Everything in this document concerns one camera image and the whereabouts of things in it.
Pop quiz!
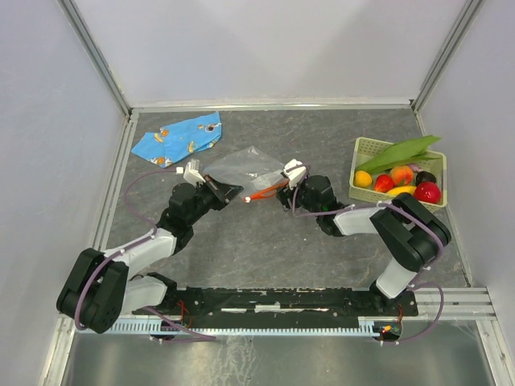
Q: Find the red strawberry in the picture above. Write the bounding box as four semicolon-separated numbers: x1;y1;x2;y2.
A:
373;174;395;193

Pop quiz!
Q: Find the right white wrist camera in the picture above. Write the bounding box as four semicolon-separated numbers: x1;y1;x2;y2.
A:
282;159;309;190

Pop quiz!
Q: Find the dark purple eggplant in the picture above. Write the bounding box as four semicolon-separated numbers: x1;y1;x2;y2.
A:
408;163;423;173

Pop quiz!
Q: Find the red apple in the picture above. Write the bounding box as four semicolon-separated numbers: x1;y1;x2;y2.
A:
414;181;442;204

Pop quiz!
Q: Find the light blue cable duct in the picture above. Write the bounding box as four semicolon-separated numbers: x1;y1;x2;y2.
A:
104;315;379;339

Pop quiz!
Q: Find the green leaf vegetable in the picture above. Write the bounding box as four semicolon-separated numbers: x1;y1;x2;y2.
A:
356;135;441;175

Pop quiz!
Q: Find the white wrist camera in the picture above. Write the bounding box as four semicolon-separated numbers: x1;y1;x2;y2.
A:
175;158;206;187
282;159;309;190

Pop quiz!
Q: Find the blue patterned cloth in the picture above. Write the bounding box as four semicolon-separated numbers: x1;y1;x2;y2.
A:
131;112;222;168

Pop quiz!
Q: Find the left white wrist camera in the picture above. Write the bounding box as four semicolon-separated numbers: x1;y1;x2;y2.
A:
175;158;206;187

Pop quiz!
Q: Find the yellow banana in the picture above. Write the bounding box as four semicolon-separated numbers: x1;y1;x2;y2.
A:
386;185;417;196

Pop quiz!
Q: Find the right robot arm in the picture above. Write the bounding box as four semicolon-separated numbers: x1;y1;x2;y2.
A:
276;175;451;314

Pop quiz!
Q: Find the small orange mango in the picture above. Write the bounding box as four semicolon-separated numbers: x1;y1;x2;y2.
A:
353;170;373;189

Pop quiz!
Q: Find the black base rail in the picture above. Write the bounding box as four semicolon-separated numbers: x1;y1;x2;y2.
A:
154;287;418;328

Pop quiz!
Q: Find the orange peach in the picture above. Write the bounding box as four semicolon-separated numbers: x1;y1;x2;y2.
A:
389;165;414;187

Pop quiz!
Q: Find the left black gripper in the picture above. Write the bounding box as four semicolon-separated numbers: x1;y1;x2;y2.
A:
187;174;243;225

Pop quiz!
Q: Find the clear zip top bag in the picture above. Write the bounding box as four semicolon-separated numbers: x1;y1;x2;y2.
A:
204;146;287;203

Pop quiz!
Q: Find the pale green plastic basket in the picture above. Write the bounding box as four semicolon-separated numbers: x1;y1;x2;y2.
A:
348;135;447;212

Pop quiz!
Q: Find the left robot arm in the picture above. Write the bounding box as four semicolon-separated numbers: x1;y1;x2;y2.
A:
56;175;244;334

